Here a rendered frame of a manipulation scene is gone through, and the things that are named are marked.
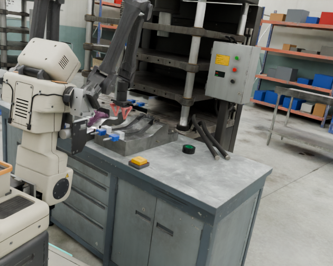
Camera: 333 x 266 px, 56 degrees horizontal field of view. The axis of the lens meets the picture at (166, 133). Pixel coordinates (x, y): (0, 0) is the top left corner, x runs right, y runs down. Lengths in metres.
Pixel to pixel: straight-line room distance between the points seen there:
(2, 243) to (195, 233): 0.84
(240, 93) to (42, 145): 1.38
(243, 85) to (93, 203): 1.27
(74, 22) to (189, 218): 8.57
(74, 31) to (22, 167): 8.31
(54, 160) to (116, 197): 0.55
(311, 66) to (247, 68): 6.05
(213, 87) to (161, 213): 1.08
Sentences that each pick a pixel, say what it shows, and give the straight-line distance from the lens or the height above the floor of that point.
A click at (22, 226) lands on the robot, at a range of 1.25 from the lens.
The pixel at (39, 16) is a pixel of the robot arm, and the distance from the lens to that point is 1.70.
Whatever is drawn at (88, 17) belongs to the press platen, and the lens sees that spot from 3.07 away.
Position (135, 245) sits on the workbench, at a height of 0.31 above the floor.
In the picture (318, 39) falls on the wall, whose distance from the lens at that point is 8.26.
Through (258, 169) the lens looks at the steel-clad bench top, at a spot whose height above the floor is 0.80.
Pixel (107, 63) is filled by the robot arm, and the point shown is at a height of 1.32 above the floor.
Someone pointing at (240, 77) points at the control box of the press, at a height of 1.26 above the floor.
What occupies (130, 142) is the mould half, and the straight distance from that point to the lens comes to 1.77.
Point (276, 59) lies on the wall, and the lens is 8.62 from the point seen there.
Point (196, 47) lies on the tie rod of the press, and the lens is 2.31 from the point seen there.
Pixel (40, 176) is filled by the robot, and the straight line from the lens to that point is 1.53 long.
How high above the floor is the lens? 1.48
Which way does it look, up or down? 18 degrees down
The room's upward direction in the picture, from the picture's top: 8 degrees clockwise
